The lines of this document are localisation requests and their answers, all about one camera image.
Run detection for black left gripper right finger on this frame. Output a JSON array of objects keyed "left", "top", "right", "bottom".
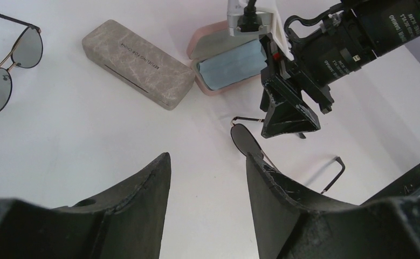
[{"left": 246, "top": 155, "right": 420, "bottom": 258}]

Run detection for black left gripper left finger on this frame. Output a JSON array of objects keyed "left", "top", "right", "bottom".
[{"left": 0, "top": 153, "right": 171, "bottom": 258}]

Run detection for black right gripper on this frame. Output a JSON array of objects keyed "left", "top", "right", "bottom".
[{"left": 260, "top": 10, "right": 376, "bottom": 139}]

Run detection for gold frame dark sunglasses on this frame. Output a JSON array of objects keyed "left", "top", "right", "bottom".
[{"left": 230, "top": 116, "right": 346, "bottom": 195}]

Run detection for light blue cleaning cloth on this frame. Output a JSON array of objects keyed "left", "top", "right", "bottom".
[{"left": 198, "top": 40, "right": 266, "bottom": 90}]

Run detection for pink glasses case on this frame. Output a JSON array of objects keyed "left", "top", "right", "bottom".
[{"left": 187, "top": 21, "right": 266, "bottom": 96}]

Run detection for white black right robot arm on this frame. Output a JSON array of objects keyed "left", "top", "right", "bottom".
[{"left": 260, "top": 1, "right": 420, "bottom": 138}]

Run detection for grey marbled glasses case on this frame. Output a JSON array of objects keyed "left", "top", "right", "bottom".
[{"left": 81, "top": 19, "right": 195, "bottom": 111}]

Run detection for black right camera cable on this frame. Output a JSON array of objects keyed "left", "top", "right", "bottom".
[{"left": 243, "top": 0, "right": 346, "bottom": 40}]

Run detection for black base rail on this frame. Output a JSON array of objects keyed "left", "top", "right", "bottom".
[{"left": 363, "top": 163, "right": 420, "bottom": 205}]

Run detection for black frame grey sunglasses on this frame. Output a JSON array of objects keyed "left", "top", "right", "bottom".
[{"left": 0, "top": 14, "right": 44, "bottom": 112}]

